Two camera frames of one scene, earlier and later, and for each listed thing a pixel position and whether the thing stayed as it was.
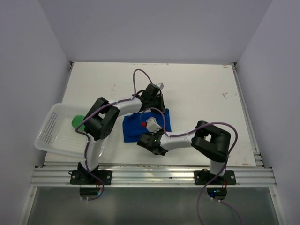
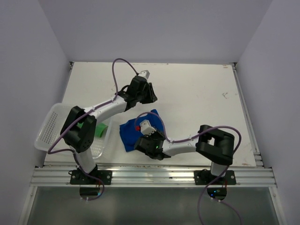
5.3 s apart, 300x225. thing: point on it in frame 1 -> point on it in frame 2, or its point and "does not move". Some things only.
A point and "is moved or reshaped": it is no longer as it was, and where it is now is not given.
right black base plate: [203, 177] does not move
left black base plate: [84, 177] does not move
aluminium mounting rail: [152, 176] does not move
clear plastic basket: [57, 133] does not move
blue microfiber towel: [133, 126] is moved or reshaped
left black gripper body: [155, 102] -> [142, 97]
